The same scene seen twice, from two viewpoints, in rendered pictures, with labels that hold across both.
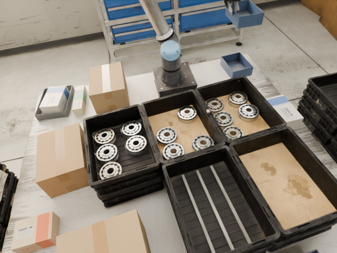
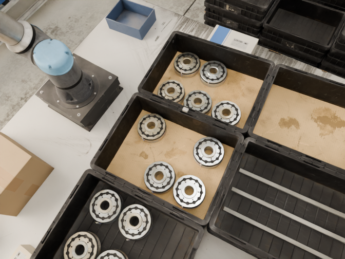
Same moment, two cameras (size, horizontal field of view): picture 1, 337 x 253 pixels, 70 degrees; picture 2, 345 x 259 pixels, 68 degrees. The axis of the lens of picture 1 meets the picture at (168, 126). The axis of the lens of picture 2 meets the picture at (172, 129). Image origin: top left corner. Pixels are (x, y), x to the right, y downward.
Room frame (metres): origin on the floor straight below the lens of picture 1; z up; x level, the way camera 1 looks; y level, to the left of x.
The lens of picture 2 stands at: (0.55, 0.10, 1.68)
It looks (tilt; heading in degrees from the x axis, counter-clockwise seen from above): 66 degrees down; 319
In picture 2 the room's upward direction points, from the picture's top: 12 degrees counter-clockwise
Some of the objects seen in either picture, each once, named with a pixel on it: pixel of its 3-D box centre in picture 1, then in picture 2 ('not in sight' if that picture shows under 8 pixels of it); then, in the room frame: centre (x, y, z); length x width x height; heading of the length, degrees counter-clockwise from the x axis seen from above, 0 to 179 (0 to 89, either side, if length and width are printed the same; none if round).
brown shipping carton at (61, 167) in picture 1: (65, 158); not in sight; (0.76, 0.55, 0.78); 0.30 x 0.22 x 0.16; 14
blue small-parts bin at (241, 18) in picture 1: (243, 13); not in sight; (1.42, -0.53, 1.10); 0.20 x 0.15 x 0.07; 7
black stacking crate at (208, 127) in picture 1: (180, 130); (168, 156); (0.78, -0.05, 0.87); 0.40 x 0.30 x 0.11; 12
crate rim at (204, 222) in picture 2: (179, 123); (167, 151); (0.78, -0.05, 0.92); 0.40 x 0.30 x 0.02; 12
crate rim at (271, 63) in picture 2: (236, 106); (205, 78); (0.84, -0.35, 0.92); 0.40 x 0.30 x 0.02; 12
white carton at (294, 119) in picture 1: (281, 113); (230, 48); (0.91, -0.64, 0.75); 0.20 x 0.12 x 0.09; 9
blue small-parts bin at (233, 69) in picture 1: (235, 65); (131, 18); (1.43, -0.53, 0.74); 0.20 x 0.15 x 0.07; 11
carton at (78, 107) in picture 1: (79, 100); not in sight; (1.27, 0.57, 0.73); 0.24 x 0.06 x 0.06; 4
